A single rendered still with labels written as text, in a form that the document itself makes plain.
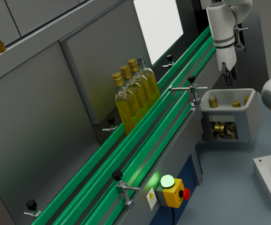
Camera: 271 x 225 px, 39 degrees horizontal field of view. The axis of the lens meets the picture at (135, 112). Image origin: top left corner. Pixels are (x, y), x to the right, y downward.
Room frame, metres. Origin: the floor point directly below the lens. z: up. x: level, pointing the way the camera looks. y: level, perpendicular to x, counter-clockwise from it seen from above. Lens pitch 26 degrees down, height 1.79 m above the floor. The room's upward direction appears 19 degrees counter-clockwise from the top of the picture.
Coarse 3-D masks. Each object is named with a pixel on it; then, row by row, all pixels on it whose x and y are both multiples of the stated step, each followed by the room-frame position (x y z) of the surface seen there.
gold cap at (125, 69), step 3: (123, 66) 1.33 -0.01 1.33; (126, 66) 1.32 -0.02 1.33; (120, 69) 1.32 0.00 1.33; (123, 69) 1.31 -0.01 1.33; (126, 69) 1.30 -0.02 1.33; (129, 69) 1.31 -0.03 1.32; (123, 72) 1.31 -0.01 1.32; (126, 72) 1.30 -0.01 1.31; (129, 72) 1.31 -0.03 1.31; (123, 75) 1.31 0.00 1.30; (126, 75) 1.30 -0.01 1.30; (129, 75) 1.31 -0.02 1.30; (123, 78) 1.31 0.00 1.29; (126, 78) 1.30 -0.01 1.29; (129, 78) 1.30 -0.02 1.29
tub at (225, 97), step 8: (240, 88) 1.48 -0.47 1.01; (248, 88) 1.45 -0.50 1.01; (208, 96) 1.54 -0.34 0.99; (216, 96) 1.54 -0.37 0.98; (224, 96) 1.51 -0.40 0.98; (232, 96) 1.49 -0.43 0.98; (240, 96) 1.47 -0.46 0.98; (200, 104) 1.46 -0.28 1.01; (208, 104) 1.52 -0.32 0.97; (224, 104) 1.51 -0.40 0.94; (248, 104) 1.33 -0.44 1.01
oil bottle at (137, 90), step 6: (132, 84) 1.31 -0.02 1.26; (138, 84) 1.32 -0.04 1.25; (132, 90) 1.29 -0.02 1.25; (138, 90) 1.30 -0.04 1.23; (138, 96) 1.29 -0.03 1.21; (138, 102) 1.29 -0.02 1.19; (144, 102) 1.32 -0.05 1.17; (138, 108) 1.29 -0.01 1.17; (144, 108) 1.31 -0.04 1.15; (144, 114) 1.30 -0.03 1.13
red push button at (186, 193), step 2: (186, 188) 0.99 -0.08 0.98; (188, 188) 1.00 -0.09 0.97; (184, 190) 0.99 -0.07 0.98; (186, 190) 0.99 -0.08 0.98; (188, 190) 0.99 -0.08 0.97; (182, 192) 0.99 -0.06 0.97; (184, 192) 0.98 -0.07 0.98; (186, 192) 0.98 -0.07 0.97; (188, 192) 0.99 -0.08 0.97; (182, 194) 0.99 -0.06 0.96; (184, 194) 0.98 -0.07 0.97; (186, 194) 0.98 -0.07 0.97; (188, 194) 0.98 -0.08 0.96; (184, 196) 0.97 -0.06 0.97; (186, 196) 0.97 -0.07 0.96; (188, 196) 0.98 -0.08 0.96; (184, 198) 0.97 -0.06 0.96; (186, 198) 0.97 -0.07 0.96; (188, 198) 0.98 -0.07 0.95
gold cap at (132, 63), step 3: (129, 60) 1.37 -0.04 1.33; (132, 60) 1.36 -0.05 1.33; (135, 60) 1.36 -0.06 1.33; (129, 63) 1.36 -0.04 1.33; (132, 63) 1.35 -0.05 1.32; (135, 63) 1.36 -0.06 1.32; (129, 66) 1.36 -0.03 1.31; (132, 66) 1.35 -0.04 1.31; (135, 66) 1.35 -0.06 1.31; (132, 69) 1.35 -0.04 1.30; (135, 69) 1.35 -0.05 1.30; (138, 69) 1.36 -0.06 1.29
